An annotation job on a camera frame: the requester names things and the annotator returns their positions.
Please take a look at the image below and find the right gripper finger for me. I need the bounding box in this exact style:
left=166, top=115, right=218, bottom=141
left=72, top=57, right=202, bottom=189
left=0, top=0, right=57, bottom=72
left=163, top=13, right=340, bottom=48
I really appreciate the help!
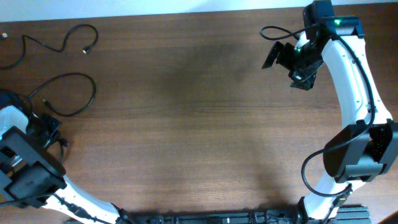
left=262, top=41, right=284, bottom=69
left=290, top=75, right=316, bottom=91

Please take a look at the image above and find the black cable with gold plug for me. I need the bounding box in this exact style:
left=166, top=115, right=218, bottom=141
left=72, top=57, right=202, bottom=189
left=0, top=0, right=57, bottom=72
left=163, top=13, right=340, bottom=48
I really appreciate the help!
left=0, top=24, right=100, bottom=70

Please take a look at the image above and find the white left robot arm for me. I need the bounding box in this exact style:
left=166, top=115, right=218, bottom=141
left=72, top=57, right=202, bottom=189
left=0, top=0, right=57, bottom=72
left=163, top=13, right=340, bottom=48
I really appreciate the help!
left=1, top=90, right=134, bottom=223

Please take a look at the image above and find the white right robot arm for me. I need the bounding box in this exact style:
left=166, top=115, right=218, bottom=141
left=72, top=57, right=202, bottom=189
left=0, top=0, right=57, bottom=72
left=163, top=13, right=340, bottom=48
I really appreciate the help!
left=264, top=16, right=397, bottom=223

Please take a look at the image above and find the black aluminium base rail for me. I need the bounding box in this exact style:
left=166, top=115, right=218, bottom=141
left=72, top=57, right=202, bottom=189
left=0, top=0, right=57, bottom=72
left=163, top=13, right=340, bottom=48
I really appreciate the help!
left=115, top=206, right=371, bottom=224

